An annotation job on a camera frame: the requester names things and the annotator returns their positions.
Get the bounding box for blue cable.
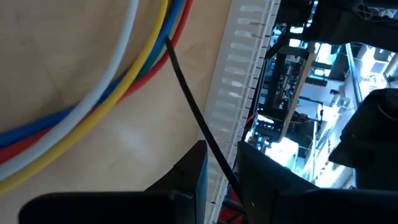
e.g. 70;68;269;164
0;0;186;149

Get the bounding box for bundle of coloured cables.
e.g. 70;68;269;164
0;0;140;182

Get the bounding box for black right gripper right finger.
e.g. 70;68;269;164
237;141;398;224

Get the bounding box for yellow cable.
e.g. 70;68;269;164
0;0;170;196

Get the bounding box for black cable with plug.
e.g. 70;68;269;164
163;35;247;208

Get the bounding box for red cable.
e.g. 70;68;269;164
0;0;195;165

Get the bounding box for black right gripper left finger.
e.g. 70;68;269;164
18;139;208;224

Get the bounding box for white slotted cable duct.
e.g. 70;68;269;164
196;0;282;224

